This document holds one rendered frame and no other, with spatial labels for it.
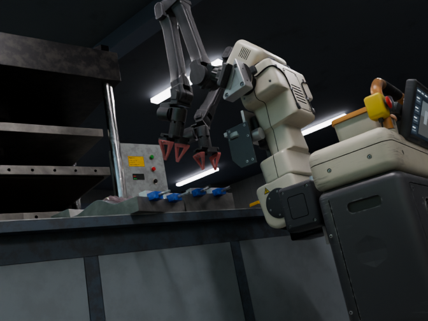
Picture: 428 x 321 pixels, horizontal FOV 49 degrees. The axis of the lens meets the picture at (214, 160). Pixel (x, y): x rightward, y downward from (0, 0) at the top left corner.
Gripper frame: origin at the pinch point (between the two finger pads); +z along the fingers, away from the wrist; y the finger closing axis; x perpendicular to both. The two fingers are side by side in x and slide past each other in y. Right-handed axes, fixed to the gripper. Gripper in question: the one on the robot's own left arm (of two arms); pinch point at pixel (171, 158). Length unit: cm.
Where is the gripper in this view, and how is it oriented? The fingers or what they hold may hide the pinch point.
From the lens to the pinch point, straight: 179.8
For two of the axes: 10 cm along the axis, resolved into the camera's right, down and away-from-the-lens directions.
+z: -1.7, 9.9, -0.1
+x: 7.7, 1.3, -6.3
